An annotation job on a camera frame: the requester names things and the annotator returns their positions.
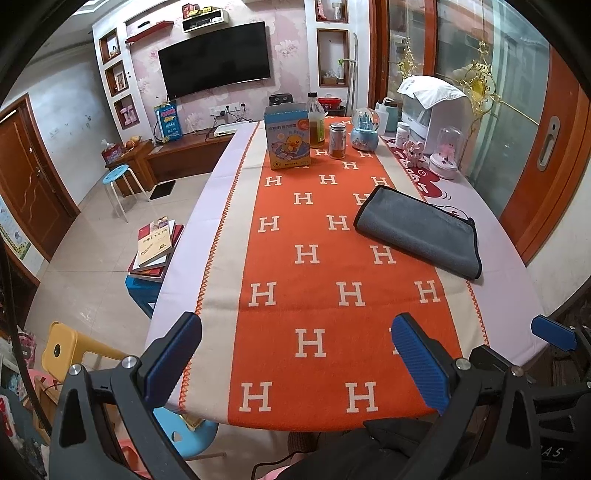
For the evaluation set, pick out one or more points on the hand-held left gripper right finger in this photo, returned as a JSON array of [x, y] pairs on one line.
[[420, 364]]

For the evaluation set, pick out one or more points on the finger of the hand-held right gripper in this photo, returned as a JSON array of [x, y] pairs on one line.
[[551, 330]]

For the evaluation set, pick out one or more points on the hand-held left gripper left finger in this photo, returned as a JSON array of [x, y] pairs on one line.
[[173, 357]]

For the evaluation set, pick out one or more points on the grey towel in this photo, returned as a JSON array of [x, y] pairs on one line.
[[415, 230]]

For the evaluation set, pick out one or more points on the white pink tablecloth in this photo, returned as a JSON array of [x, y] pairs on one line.
[[503, 286]]

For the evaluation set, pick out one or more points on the dark blue stool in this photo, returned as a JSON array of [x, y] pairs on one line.
[[141, 293]]

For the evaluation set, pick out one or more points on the light blue plastic stool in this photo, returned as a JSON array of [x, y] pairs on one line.
[[194, 436]]

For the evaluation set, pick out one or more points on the yellow plastic stool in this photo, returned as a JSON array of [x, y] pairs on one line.
[[69, 344]]

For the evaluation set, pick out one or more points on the person's dark clothing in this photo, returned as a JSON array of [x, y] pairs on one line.
[[360, 452]]

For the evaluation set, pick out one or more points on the stack of books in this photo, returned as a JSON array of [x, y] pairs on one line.
[[154, 249]]

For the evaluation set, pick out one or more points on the orange printed blanket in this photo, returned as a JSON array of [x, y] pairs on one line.
[[323, 277]]

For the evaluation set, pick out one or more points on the black floor mat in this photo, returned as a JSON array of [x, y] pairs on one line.
[[164, 190]]

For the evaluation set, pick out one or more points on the round blue top stool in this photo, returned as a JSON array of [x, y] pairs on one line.
[[116, 174]]

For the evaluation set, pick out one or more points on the wooden side cabinet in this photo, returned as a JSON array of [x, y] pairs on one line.
[[136, 168]]

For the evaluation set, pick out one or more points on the wooden television cabinet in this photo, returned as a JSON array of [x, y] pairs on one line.
[[184, 154]]

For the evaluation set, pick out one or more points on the glass dome ornament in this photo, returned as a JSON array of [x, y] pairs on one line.
[[447, 154]]

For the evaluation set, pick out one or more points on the pink bunny toy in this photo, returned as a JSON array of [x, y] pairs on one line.
[[414, 153]]

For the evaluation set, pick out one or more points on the red tissue box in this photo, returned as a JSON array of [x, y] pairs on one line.
[[113, 154]]

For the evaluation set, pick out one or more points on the fruit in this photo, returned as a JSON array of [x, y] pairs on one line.
[[131, 142]]

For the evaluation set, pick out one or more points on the brown wooden door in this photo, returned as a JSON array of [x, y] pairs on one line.
[[32, 180]]

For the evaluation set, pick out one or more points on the white countertop appliance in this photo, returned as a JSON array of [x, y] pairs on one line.
[[443, 127]]

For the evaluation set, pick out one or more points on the white pill bottle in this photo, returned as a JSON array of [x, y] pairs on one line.
[[402, 134]]

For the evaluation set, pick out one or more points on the white set-top box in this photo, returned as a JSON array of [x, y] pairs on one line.
[[225, 129]]

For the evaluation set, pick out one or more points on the blue standing package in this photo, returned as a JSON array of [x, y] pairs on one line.
[[167, 123]]

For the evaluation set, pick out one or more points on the metal can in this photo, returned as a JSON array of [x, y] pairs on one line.
[[337, 143]]

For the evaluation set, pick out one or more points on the blue snow globe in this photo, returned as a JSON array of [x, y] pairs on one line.
[[364, 131]]

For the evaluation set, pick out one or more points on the blue duck print carton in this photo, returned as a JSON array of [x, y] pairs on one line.
[[288, 138]]

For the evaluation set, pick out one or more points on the white plastic jug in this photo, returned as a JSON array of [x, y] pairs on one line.
[[388, 117]]

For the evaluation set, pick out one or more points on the gold door ornament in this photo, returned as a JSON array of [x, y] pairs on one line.
[[480, 85]]

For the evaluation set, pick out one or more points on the oil bottle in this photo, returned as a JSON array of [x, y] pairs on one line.
[[316, 127]]

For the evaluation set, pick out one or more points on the white cloth cover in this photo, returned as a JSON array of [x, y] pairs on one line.
[[431, 92]]

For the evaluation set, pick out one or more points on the red pot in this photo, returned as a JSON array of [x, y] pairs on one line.
[[329, 103]]

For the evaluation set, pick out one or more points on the white mop pole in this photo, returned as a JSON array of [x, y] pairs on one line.
[[352, 74]]

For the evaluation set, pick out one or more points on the black flat television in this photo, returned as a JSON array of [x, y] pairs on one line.
[[214, 60]]

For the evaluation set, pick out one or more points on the wall poster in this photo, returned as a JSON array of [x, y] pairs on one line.
[[14, 233]]

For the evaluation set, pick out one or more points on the red wall shelf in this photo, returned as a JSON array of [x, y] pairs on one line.
[[150, 31]]

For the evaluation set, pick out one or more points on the white wall shelf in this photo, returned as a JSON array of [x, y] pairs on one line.
[[205, 21]]

